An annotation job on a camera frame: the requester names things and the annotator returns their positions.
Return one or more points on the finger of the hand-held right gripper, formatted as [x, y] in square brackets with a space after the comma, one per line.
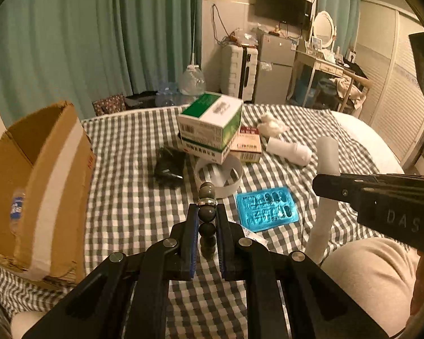
[335, 185]

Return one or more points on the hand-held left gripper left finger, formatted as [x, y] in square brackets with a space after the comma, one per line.
[194, 243]

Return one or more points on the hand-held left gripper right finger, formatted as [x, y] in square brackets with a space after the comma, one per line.
[223, 247]

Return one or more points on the long white tube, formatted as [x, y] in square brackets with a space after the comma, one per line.
[327, 152]

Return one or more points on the white lace cloth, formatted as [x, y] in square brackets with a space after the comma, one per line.
[272, 125]

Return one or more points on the green medicine box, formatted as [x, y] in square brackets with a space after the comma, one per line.
[205, 152]

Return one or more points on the brown cardboard box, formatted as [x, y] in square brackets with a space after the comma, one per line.
[31, 190]

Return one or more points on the white paper label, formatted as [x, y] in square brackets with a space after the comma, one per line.
[258, 238]

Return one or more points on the white bedding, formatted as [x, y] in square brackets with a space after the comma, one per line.
[367, 141]

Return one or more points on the short white cylinder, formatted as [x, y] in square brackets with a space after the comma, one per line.
[289, 152]

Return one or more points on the blue blister pack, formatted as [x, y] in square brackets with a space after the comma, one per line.
[266, 210]

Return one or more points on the black crumpled wrapper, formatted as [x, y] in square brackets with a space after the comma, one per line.
[168, 167]

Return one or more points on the person's leg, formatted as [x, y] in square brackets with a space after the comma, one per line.
[367, 282]

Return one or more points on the beige clothes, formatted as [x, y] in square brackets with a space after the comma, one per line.
[349, 91]

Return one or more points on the red and white box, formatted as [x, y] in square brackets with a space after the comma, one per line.
[247, 144]

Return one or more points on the blue bag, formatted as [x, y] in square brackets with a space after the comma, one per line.
[304, 91]

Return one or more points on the grey checked blanket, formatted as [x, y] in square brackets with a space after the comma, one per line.
[127, 169]

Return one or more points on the wooden chair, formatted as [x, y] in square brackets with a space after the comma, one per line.
[364, 83]

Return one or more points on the white louvered wardrobe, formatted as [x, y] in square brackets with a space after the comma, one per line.
[388, 88]

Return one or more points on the white dressing table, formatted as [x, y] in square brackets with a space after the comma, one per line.
[318, 65]

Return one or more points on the tall green white carton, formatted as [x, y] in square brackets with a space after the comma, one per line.
[208, 116]

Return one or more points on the grey mini fridge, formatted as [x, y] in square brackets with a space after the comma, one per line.
[274, 70]

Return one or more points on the white suitcase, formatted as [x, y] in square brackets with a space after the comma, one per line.
[238, 72]

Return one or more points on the black bag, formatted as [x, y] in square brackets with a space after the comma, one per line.
[141, 99]

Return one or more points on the white oval mirror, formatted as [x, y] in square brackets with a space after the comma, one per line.
[323, 30]

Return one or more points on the brown patterned bag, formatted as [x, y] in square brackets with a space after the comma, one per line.
[109, 105]

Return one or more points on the large clear water bottle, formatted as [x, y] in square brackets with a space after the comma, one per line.
[192, 81]

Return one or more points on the clear plastic bags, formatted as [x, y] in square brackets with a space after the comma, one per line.
[245, 37]

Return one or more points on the green curtain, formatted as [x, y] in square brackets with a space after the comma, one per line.
[74, 35]
[339, 3]

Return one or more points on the small picture frame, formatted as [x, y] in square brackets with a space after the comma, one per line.
[317, 42]

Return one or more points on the black wall television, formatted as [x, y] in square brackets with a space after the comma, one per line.
[282, 5]

